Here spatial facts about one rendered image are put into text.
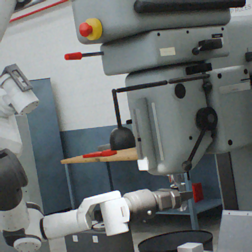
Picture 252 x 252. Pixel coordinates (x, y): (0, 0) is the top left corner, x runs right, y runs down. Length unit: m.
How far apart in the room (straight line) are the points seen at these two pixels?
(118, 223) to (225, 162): 0.61
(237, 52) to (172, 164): 0.44
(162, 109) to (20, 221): 0.51
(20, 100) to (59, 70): 7.69
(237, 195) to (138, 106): 0.63
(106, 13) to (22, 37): 8.40
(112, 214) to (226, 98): 0.50
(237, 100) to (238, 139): 0.12
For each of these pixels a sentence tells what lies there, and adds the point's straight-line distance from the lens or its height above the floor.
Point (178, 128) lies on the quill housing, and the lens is 1.84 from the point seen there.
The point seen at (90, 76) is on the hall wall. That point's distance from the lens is 8.87.
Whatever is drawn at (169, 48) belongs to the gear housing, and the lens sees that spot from 1.82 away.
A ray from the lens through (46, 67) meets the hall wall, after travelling 9.69.
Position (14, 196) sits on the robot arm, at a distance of 1.70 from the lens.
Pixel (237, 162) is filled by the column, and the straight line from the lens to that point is 2.28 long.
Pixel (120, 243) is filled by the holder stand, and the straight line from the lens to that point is 2.21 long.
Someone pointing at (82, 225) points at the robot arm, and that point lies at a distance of 1.86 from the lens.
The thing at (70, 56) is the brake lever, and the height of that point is 1.70.
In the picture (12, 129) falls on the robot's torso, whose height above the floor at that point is 1.52.
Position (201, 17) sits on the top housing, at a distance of 1.93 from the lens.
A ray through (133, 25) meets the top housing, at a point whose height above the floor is 1.75.
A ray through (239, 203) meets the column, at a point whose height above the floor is 1.12.
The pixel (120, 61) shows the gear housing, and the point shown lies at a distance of 1.88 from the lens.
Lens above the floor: 1.56
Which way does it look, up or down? 3 degrees down
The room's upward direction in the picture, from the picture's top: 10 degrees counter-clockwise
